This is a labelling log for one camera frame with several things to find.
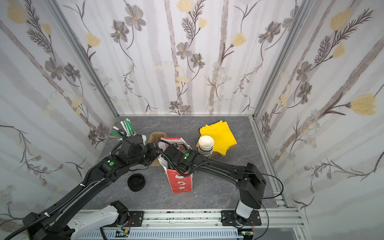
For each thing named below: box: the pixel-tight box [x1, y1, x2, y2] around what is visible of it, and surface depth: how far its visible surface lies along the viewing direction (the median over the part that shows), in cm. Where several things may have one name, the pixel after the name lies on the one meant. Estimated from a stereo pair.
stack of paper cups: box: [198, 135, 215, 158], surface depth 84 cm
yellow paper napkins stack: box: [196, 120, 237, 156], surface depth 107 cm
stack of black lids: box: [127, 173, 146, 192], surface depth 84 cm
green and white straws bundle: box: [111, 118, 137, 139], surface depth 95 cm
